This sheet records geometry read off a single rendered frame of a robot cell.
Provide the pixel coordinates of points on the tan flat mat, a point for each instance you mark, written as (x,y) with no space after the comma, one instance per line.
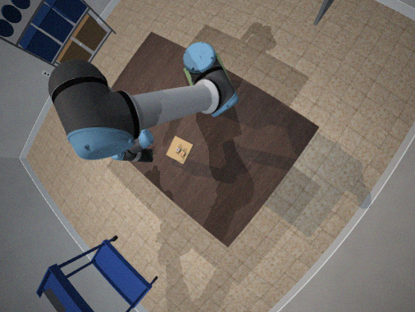
(184,145)

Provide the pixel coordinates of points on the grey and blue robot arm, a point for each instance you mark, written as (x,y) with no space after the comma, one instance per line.
(100,123)

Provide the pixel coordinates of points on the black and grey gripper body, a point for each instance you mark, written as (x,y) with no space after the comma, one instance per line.
(143,156)

